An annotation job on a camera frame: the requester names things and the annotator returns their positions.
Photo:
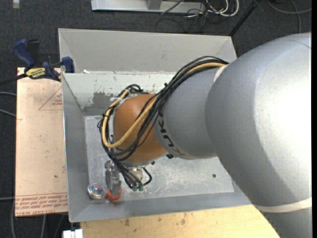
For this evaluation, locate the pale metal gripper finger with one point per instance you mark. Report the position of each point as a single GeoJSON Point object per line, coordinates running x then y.
{"type": "Point", "coordinates": [117, 182]}
{"type": "Point", "coordinates": [108, 173]}

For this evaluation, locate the red-orange round thing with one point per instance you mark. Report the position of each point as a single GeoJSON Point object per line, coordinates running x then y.
{"type": "Point", "coordinates": [114, 196]}

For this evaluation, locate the clear round glass thing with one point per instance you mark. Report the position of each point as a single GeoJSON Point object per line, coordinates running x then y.
{"type": "Point", "coordinates": [96, 191]}

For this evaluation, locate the grey metal bin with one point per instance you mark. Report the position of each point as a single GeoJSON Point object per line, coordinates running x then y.
{"type": "Point", "coordinates": [173, 180]}

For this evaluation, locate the brown cardboard board red print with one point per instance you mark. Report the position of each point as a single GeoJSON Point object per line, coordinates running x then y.
{"type": "Point", "coordinates": [39, 137]}

